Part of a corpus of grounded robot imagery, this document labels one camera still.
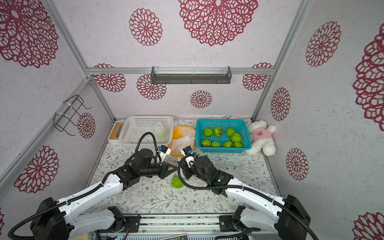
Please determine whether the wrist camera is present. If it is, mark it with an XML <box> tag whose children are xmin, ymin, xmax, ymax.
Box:
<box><xmin>157</xmin><ymin>145</ymin><xmax>171</xmax><ymax>165</ymax></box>
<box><xmin>181</xmin><ymin>146</ymin><xmax>196</xmax><ymax>168</ymax></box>

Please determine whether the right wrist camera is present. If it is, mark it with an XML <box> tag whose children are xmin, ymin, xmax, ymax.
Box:
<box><xmin>181</xmin><ymin>146</ymin><xmax>196</xmax><ymax>168</ymax></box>

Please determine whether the white plastic basket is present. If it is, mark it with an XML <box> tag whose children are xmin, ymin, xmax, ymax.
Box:
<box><xmin>118</xmin><ymin>116</ymin><xmax>174</xmax><ymax>148</ymax></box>

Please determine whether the white box wooden lid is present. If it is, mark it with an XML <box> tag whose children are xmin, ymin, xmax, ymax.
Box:
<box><xmin>108</xmin><ymin>122</ymin><xmax>124</xmax><ymax>145</ymax></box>

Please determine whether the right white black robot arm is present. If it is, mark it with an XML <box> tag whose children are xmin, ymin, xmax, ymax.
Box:
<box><xmin>177</xmin><ymin>154</ymin><xmax>318</xmax><ymax>240</ymax></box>

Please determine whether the green custard apple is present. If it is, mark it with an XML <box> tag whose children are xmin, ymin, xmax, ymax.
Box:
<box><xmin>226</xmin><ymin>128</ymin><xmax>236</xmax><ymax>138</ymax></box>
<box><xmin>213</xmin><ymin>127</ymin><xmax>223</xmax><ymax>138</ymax></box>
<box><xmin>211</xmin><ymin>141</ymin><xmax>221</xmax><ymax>148</ymax></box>
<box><xmin>203</xmin><ymin>128</ymin><xmax>214</xmax><ymax>138</ymax></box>
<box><xmin>234</xmin><ymin>142</ymin><xmax>244</xmax><ymax>148</ymax></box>
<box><xmin>231</xmin><ymin>133</ymin><xmax>243</xmax><ymax>143</ymax></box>
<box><xmin>201</xmin><ymin>139</ymin><xmax>212</xmax><ymax>147</ymax></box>
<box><xmin>171</xmin><ymin>176</ymin><xmax>184</xmax><ymax>189</ymax></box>
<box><xmin>155</xmin><ymin>130</ymin><xmax>167</xmax><ymax>139</ymax></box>

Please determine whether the teal plastic basket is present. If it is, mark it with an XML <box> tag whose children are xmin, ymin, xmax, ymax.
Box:
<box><xmin>196</xmin><ymin>119</ymin><xmax>252</xmax><ymax>154</ymax></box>

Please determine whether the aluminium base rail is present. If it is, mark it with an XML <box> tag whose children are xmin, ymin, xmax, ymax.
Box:
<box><xmin>92</xmin><ymin>213</ymin><xmax>241</xmax><ymax>240</ymax></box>

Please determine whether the white foam net sleeve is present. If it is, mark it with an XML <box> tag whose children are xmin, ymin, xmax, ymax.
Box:
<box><xmin>155</xmin><ymin>122</ymin><xmax>167</xmax><ymax>139</ymax></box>

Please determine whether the white teddy bear pink shirt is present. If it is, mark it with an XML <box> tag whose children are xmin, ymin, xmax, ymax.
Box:
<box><xmin>245</xmin><ymin>121</ymin><xmax>277</xmax><ymax>157</ymax></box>

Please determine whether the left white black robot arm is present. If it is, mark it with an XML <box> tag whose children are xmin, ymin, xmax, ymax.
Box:
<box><xmin>8</xmin><ymin>143</ymin><xmax>176</xmax><ymax>240</ymax></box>

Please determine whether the yellow plastic tray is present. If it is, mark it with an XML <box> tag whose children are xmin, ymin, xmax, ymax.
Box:
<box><xmin>167</xmin><ymin>125</ymin><xmax>196</xmax><ymax>159</ymax></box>

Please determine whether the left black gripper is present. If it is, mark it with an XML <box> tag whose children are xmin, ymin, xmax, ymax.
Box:
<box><xmin>140</xmin><ymin>161</ymin><xmax>179</xmax><ymax>179</ymax></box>

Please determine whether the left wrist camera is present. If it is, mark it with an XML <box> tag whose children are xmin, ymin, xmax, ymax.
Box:
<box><xmin>157</xmin><ymin>145</ymin><xmax>171</xmax><ymax>165</ymax></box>

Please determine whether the floral table mat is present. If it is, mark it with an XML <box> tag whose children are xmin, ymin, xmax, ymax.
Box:
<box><xmin>86</xmin><ymin>153</ymin><xmax>277</xmax><ymax>215</ymax></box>

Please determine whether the pile of white foam nets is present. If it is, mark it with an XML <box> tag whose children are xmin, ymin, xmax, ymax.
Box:
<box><xmin>170</xmin><ymin>128</ymin><xmax>196</xmax><ymax>155</ymax></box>

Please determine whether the black wire wall rack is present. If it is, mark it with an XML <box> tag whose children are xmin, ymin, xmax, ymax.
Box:
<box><xmin>53</xmin><ymin>95</ymin><xmax>91</xmax><ymax>137</ymax></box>

